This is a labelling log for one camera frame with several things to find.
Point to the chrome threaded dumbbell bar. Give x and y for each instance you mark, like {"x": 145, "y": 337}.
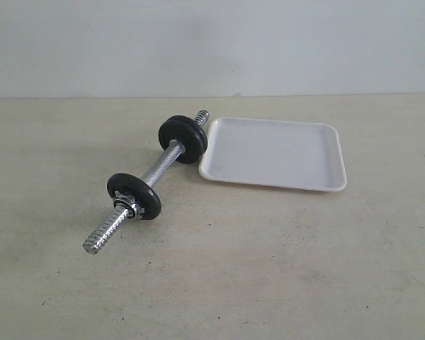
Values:
{"x": 183, "y": 140}

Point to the chrome spin-lock collar nut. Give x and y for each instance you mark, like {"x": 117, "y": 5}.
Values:
{"x": 130, "y": 204}

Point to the black weight plate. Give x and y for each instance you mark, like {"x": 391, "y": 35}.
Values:
{"x": 144, "y": 195}
{"x": 198, "y": 132}
{"x": 180, "y": 140}

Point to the white plastic tray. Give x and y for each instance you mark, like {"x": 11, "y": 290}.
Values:
{"x": 274, "y": 153}

